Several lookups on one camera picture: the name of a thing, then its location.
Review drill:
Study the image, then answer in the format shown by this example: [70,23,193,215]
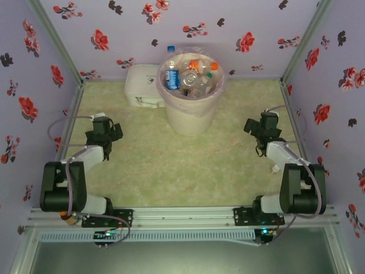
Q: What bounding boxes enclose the white round waste bin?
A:
[156,42,228,136]

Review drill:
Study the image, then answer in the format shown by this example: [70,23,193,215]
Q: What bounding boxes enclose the large clear bottle green cap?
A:
[198,72,215,94]

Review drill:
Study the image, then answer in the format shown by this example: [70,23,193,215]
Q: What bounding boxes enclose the Pepsi label bottle blue cap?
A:
[164,45,180,91]

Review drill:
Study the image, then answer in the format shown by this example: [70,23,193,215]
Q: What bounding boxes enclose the orange label bottle orange cap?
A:
[188,58,219,72]

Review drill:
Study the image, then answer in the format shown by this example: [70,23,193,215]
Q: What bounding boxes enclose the white case with pill print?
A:
[124,64,167,108]

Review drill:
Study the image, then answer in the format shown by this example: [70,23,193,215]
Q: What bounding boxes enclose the brown bottle orange cap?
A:
[59,211,78,226]

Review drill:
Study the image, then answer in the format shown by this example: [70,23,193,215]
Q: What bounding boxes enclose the small controller board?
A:
[259,227,278,247]
[94,229,122,249]

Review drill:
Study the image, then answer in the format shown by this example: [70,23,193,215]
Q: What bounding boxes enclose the grey left arm cable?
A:
[47,114,131,247]

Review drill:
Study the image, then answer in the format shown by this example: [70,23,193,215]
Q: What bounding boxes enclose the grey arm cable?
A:
[47,114,131,247]
[258,104,325,246]

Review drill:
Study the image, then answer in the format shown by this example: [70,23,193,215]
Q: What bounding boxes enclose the grey right arm cable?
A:
[258,104,325,246]

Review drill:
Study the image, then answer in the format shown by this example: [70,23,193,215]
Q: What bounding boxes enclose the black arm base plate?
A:
[82,209,134,228]
[233,207,285,227]

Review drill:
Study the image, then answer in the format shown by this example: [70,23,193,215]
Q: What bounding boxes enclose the aluminium frame post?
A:
[26,0,86,85]
[279,0,334,86]

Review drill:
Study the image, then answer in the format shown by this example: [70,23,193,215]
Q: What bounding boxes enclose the aluminium front rail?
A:
[28,207,340,229]

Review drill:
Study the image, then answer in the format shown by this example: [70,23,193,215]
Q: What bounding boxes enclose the white slotted cable duct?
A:
[38,230,255,244]

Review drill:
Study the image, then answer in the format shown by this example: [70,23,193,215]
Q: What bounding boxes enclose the aluminium frame leg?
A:
[325,227,353,274]
[8,227,39,274]

